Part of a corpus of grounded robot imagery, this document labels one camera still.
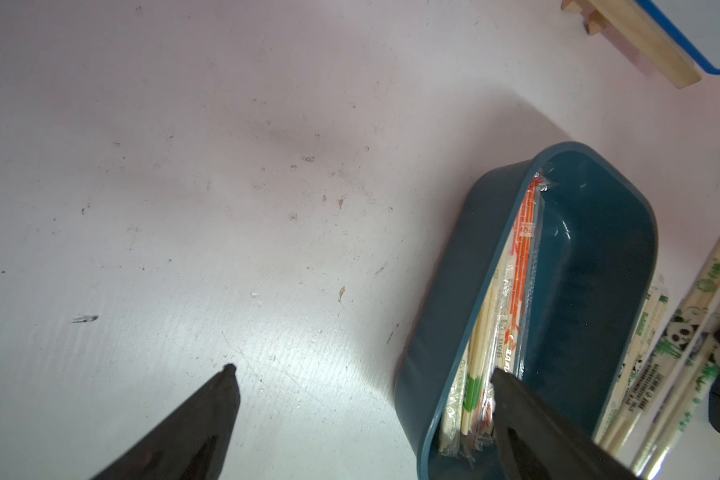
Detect wooden whiteboard easel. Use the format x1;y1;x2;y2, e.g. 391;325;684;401
560;0;702;89

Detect blue framed whiteboard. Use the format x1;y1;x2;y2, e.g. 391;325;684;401
638;0;720;75

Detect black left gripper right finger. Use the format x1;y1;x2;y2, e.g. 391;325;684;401
491;369;635;479

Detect green leaf chopstick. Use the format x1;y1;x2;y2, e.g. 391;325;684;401
601;237;720;455

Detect teal plastic storage box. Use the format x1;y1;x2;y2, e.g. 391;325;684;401
394;142;658;479

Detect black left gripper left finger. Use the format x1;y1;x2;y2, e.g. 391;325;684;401
95;364;241;479

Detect red print wrapped chopsticks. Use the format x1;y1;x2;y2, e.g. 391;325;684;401
495;173;546;375

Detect green top chopsticks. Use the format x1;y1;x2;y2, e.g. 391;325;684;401
631;307;720;479

